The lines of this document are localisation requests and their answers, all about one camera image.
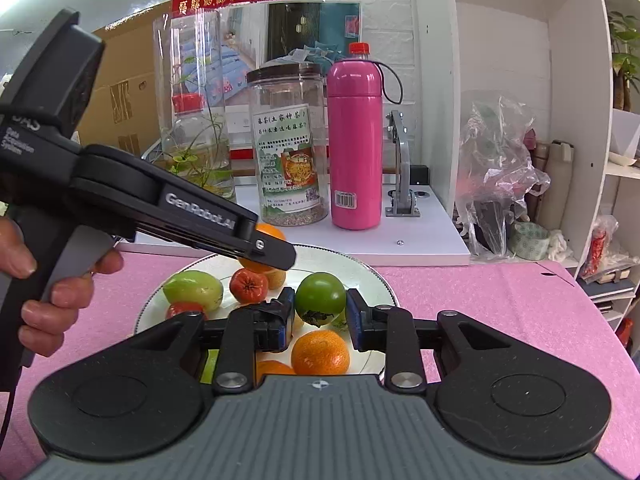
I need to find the orange back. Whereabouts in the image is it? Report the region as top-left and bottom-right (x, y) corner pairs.
(237, 222), (289, 276)

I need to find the red wax apple back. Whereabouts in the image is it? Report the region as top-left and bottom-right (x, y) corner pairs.
(229, 268), (269, 306)

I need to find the red wax apple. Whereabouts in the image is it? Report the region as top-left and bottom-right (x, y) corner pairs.
(165, 301), (207, 320)
(229, 268), (269, 306)

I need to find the large orange front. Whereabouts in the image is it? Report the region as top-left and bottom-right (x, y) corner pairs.
(291, 330), (350, 376)

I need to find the green persimmon front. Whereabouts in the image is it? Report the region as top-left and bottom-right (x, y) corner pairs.
(294, 272), (346, 327)

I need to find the green apple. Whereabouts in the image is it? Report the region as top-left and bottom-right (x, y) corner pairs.
(162, 270), (224, 312)

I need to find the red wax apple front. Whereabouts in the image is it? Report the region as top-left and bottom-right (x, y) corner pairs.
(165, 301), (207, 320)

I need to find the person's left hand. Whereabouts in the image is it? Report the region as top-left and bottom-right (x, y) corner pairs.
(1, 218), (124, 358)

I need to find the white round plate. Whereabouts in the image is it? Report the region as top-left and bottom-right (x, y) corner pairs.
(134, 244), (398, 375)

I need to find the cardboard box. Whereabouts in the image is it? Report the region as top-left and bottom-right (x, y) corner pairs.
(77, 1), (171, 156)

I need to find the grey metal clamp right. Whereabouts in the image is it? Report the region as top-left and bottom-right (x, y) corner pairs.
(385, 110), (421, 218)

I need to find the glass vase with plant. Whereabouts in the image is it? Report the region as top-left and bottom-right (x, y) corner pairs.
(153, 10), (235, 202)

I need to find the clear jar with label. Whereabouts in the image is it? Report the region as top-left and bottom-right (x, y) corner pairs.
(247, 62), (329, 228)

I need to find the pink floral tablecloth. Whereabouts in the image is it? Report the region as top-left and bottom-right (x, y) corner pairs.
(1, 252), (639, 479)

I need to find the tape roll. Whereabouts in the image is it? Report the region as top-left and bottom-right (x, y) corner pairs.
(508, 222), (550, 261)

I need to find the pink thermos bottle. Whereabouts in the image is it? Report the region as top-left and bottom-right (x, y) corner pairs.
(326, 42), (383, 231)

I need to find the clear plastic bag right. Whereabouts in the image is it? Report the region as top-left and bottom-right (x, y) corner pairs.
(454, 90), (551, 259)

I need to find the white shelf unit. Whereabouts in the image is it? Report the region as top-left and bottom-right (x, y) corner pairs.
(409, 0), (640, 340)

